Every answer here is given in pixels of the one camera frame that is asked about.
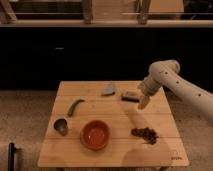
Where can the dark dried grape bunch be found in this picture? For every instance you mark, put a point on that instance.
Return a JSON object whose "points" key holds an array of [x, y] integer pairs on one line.
{"points": [[149, 135]]}

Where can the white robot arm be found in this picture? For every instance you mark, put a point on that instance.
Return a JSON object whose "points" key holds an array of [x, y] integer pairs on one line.
{"points": [[166, 73]]}

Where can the dark chalkboard eraser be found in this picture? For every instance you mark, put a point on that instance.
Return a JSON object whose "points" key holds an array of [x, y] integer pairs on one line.
{"points": [[130, 96]]}

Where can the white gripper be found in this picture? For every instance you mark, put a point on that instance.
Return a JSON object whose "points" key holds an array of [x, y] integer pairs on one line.
{"points": [[149, 87]]}

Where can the green pepper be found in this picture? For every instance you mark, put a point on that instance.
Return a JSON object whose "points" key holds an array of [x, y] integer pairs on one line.
{"points": [[73, 106]]}

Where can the wooden shelf rail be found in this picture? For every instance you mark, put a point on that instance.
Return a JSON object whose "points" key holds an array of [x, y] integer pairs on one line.
{"points": [[106, 13]]}

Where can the grey folded cloth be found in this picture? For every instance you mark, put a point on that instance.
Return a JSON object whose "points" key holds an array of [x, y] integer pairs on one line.
{"points": [[109, 89]]}

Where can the red bowl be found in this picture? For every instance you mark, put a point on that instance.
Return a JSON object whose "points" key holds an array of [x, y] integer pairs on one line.
{"points": [[95, 135]]}

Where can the small metal cup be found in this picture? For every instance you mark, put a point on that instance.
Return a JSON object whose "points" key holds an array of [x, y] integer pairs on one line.
{"points": [[60, 125]]}

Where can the black bar object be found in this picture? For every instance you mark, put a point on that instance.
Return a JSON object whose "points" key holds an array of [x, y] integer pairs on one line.
{"points": [[11, 156]]}

